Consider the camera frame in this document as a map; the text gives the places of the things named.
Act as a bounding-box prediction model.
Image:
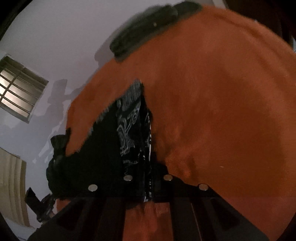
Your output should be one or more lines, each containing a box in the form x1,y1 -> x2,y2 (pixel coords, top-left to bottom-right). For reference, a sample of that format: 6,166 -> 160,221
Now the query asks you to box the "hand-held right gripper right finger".
151,164 -> 270,241

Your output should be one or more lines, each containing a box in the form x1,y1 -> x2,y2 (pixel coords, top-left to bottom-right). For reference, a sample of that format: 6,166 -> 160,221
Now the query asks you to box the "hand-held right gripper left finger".
28,175 -> 142,241

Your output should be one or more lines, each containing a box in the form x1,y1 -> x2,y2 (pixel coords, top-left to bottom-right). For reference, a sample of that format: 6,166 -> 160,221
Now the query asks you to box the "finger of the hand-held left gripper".
24,187 -> 57,223

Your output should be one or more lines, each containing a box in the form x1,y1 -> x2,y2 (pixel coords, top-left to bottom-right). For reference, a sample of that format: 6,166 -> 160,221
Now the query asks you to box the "black white-patterned garment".
66,79 -> 168,204

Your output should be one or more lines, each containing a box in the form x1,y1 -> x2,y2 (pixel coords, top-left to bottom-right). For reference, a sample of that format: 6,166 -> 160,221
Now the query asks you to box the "beige curtain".
0,147 -> 30,229

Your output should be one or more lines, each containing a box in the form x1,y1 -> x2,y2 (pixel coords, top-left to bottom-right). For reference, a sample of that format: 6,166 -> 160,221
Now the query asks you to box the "black garment white script print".
45,128 -> 71,200

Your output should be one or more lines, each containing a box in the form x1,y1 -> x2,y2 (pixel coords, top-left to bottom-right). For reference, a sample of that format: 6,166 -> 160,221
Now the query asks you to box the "orange blanket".
55,5 -> 296,241

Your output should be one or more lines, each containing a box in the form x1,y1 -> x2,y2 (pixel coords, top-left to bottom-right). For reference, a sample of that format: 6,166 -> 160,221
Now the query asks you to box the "folded dark green garment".
110,1 -> 203,63

